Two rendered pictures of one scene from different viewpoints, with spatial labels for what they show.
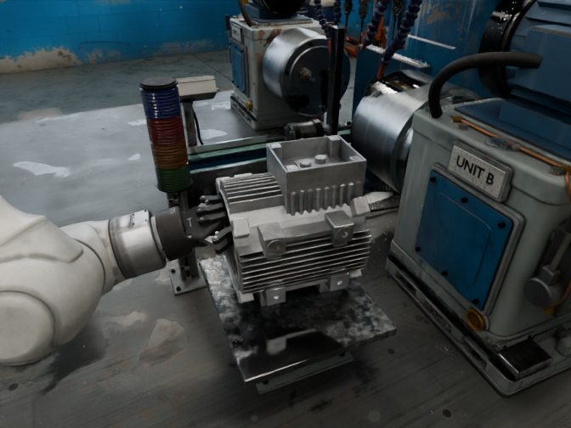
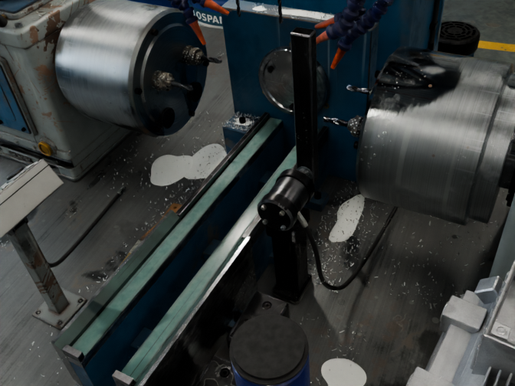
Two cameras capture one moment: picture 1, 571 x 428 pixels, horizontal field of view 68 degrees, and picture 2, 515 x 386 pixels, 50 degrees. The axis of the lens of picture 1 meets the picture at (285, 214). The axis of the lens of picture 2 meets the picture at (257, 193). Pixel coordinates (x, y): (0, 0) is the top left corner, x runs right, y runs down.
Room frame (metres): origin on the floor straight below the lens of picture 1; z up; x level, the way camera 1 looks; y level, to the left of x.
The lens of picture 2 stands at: (0.48, 0.33, 1.58)
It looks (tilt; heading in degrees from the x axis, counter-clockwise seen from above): 42 degrees down; 326
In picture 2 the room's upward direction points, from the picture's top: 7 degrees counter-clockwise
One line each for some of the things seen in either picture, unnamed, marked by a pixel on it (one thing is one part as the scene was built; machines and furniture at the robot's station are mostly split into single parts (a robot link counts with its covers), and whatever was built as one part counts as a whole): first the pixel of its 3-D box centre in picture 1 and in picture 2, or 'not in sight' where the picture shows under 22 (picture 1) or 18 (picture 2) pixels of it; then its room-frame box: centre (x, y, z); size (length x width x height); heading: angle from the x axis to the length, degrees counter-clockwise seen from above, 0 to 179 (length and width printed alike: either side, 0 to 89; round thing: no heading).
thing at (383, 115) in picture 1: (426, 141); (457, 139); (0.85, -0.31, 1.04); 0.41 x 0.25 x 0.25; 22
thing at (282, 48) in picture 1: (298, 68); (116, 63); (1.49, -0.05, 1.04); 0.37 x 0.25 x 0.25; 22
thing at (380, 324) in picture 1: (288, 316); not in sight; (0.51, -0.01, 0.86); 0.27 x 0.24 x 0.12; 22
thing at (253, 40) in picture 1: (274, 67); (41, 65); (1.71, 0.05, 0.99); 0.35 x 0.31 x 0.37; 22
